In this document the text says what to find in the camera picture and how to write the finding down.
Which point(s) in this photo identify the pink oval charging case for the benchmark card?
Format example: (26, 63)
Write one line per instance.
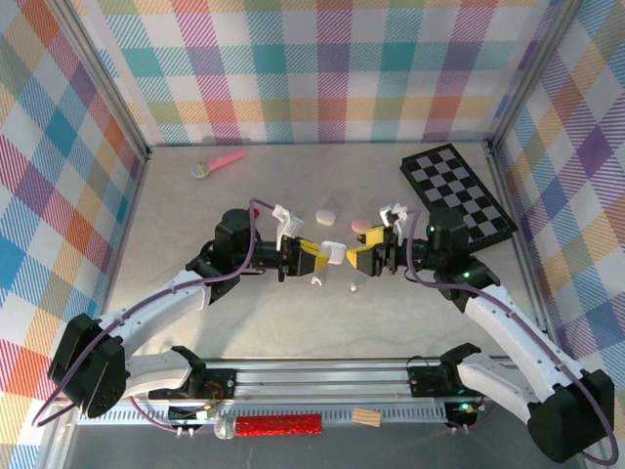
(362, 225)

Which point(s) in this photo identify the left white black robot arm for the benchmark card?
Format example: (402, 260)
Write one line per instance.
(156, 308)

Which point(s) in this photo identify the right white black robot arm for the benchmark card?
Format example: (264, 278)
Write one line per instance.
(503, 322)

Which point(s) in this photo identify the small red block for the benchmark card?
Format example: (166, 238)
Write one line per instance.
(254, 212)

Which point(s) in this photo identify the black grey chessboard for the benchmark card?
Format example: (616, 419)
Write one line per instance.
(454, 181)

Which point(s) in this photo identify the small wooden piece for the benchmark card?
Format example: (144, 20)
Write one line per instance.
(366, 417)

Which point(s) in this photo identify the red glitter microphone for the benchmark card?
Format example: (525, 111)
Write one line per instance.
(278, 425)

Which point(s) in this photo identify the small controller board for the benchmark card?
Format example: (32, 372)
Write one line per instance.
(461, 408)
(190, 414)

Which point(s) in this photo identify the aluminium side rail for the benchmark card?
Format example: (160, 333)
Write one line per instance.
(508, 195)
(126, 220)

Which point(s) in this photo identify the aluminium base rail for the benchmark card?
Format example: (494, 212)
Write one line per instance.
(317, 378)

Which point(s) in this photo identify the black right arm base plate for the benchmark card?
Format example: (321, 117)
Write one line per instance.
(425, 378)

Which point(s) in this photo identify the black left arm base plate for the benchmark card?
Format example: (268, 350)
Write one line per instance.
(220, 381)

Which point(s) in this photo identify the aluminium frame post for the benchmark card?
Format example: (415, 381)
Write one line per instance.
(100, 73)
(531, 73)

